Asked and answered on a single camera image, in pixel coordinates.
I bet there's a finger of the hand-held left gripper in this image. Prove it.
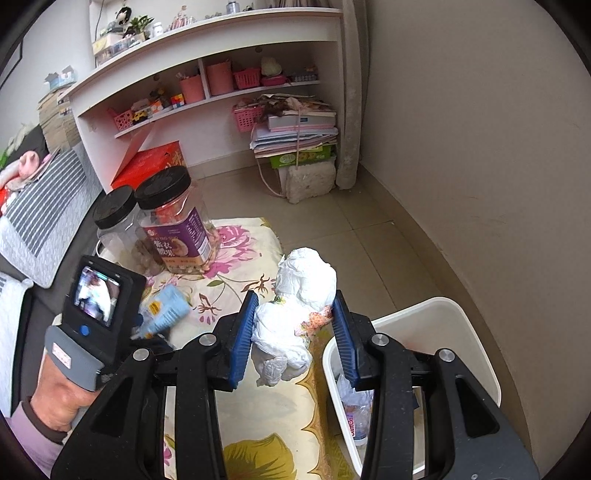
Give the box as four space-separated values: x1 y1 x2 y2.
131 314 175 355

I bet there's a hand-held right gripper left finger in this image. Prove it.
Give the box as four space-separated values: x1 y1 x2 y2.
51 291 260 480

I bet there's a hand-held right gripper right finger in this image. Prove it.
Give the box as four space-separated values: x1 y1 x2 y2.
331 290 541 480

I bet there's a blue white drink carton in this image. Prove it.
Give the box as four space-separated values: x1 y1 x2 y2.
137 284 190 339

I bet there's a clear plastic bottle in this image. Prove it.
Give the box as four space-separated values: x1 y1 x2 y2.
336 373 376 446

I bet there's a white paper wad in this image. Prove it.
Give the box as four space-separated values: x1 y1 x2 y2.
249 247 338 389

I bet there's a white plastic bin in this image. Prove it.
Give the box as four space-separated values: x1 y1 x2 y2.
322 296 503 480

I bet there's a person's left forearm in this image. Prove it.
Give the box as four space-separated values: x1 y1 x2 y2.
0 397 71 478

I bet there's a person's left hand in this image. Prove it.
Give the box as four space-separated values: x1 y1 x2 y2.
30 354 101 433

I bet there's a dark grey sofa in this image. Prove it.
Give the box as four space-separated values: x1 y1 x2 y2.
0 122 109 407

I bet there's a clear jar with black lid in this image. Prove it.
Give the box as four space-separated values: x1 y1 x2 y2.
92 186 164 278

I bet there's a folded grey striped quilt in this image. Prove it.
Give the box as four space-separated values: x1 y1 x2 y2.
0 272 35 402

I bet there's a clear jar with purple label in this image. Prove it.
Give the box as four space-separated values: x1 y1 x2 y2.
134 166 215 275

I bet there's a red gift box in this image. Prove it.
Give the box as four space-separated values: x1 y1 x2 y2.
111 141 186 193

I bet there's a pink plush toy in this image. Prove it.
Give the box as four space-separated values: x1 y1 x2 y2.
17 150 49 179

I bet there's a white foam block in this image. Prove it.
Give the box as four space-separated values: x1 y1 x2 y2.
286 161 337 204

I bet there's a small pink basket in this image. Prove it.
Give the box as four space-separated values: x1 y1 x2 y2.
108 109 134 132

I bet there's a green cardboard box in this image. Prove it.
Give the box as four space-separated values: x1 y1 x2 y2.
269 145 337 169

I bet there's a stack of books and papers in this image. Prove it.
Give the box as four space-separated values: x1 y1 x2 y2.
249 93 340 158

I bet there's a hanging pink basket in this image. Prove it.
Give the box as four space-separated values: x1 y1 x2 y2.
232 104 264 133

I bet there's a blue tissue box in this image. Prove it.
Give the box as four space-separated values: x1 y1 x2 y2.
45 67 77 88

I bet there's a short pink cup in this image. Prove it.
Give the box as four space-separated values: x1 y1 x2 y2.
179 76 206 104

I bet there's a tall pink cup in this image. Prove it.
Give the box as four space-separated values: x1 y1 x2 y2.
205 62 235 96

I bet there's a white pink shelf unit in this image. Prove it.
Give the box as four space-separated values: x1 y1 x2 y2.
60 7 347 195

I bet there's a pink cord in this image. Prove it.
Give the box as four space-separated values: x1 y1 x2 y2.
256 111 306 199

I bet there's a wall picture frame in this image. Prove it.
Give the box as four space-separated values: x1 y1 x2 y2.
0 44 24 88

